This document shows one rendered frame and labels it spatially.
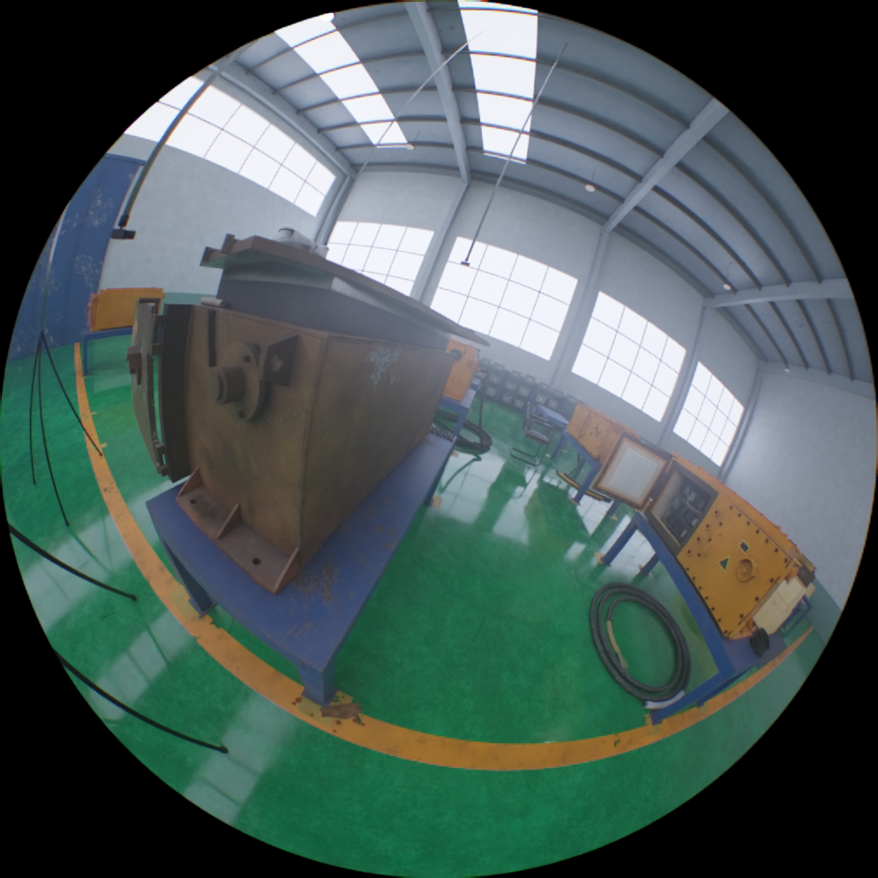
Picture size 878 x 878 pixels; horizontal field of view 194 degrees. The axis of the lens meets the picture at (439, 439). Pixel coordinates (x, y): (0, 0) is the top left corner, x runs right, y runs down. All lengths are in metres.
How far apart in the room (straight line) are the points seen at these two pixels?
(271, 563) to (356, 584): 0.24
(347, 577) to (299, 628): 0.22
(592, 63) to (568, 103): 1.71
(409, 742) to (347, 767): 0.28
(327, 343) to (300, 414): 0.14
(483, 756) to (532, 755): 0.25
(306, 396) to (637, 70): 8.27
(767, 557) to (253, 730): 2.50
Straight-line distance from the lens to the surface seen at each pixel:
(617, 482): 2.42
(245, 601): 0.73
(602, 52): 8.11
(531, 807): 1.57
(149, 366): 0.96
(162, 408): 0.93
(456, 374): 3.48
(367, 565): 0.81
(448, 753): 1.35
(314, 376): 0.46
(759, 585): 1.94
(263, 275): 0.70
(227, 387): 0.52
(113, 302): 5.61
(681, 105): 8.49
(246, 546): 0.80
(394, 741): 1.29
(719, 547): 2.10
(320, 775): 1.28
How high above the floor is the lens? 1.27
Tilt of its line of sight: 20 degrees down
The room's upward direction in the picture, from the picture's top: 20 degrees clockwise
